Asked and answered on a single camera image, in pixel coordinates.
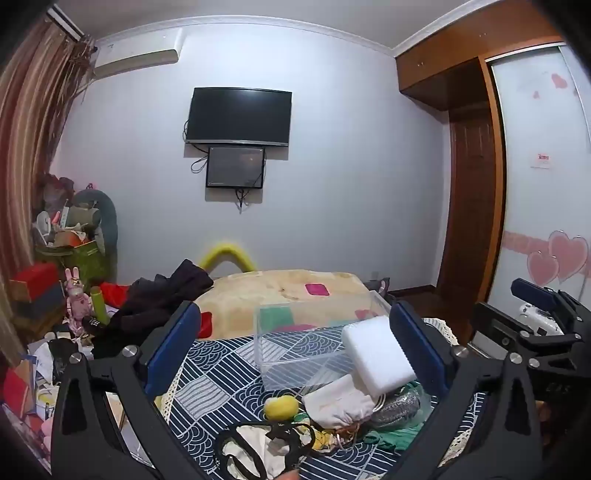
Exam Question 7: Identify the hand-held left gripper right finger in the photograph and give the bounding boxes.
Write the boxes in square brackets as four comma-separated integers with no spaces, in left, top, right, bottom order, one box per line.
[389,301,544,480]

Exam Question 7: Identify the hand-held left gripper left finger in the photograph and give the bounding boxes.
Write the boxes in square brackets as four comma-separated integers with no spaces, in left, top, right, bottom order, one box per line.
[50,300,204,480]

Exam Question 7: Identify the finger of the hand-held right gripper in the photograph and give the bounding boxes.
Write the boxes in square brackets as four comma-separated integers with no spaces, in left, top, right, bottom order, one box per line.
[517,329,589,371]
[510,278,591,335]

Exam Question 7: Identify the white foam block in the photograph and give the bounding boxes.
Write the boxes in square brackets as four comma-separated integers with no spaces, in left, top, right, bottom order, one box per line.
[342,315,419,398]

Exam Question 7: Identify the clear plastic storage box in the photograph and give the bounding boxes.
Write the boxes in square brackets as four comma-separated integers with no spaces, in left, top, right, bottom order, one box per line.
[254,292,403,391]

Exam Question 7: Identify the pink heart stickers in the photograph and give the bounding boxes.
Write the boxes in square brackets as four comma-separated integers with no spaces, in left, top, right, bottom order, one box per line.
[526,230,590,288]

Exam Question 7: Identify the black clothing pile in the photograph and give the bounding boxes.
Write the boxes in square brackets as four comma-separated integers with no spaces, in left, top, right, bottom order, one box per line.
[91,259,215,361]

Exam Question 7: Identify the blue patterned cloth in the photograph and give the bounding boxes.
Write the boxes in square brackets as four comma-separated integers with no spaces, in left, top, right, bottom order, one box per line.
[156,318,491,480]

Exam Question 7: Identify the yellow blanket bed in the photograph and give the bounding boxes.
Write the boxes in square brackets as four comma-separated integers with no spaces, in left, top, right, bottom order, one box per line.
[191,270,385,341]

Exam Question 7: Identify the silver foil bag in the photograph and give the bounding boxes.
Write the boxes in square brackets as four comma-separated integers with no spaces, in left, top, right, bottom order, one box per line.
[368,391,422,428]

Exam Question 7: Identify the red cloth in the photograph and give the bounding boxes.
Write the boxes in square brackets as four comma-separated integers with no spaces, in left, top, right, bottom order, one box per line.
[99,282,131,308]

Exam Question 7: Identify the green cylinder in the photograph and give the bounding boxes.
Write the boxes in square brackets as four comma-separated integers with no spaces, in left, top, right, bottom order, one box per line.
[89,285,112,326]

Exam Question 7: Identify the yellow foam tube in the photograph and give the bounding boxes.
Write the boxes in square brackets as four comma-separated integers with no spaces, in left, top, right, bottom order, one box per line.
[199,239,256,274]

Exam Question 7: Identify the white cloth pouch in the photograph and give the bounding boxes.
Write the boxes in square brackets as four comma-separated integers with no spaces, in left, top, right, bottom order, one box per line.
[302,373,378,428]

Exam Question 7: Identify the green cloth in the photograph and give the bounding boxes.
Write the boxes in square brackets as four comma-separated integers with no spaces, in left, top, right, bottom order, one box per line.
[359,425,434,456]

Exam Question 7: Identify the white sliding wardrobe door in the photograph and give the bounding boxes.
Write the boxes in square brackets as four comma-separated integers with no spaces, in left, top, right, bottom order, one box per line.
[488,43,591,326]

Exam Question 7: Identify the brown wooden door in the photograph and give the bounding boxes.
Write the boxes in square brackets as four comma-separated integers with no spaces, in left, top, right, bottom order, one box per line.
[435,108,494,292]

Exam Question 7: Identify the pink rabbit toy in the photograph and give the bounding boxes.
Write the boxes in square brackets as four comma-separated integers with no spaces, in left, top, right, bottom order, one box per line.
[64,267,92,331]

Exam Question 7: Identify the green bin of clutter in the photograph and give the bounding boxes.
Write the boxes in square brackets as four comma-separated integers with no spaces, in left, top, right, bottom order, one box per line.
[36,239,110,288]

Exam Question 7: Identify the small yellow cloth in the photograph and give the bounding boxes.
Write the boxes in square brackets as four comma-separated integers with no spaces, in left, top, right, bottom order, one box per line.
[299,425,334,452]

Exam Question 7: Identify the grey-green pillow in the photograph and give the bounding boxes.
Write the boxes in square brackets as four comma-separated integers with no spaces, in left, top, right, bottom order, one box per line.
[73,188,119,260]

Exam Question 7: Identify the red box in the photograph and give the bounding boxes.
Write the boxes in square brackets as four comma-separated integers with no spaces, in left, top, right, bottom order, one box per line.
[9,263,62,304]

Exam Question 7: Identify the pile of papers and clutter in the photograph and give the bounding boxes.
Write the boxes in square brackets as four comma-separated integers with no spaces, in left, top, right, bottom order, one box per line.
[0,318,95,467]

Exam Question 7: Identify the striped brown curtain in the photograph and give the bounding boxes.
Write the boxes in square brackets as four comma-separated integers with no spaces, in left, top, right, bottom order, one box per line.
[0,17,97,370]

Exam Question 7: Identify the wooden overhead cabinet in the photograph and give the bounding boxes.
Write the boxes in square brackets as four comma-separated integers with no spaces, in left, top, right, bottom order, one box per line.
[394,0,570,112]

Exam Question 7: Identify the white air conditioner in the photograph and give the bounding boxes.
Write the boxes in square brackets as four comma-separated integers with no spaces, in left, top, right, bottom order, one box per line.
[91,37,179,79]

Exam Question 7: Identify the small black wall monitor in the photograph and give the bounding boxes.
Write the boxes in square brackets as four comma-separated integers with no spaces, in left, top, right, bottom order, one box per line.
[205,146,266,189]

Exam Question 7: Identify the black wall television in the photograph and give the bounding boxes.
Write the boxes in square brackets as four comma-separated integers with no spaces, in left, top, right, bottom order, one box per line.
[185,86,293,148]

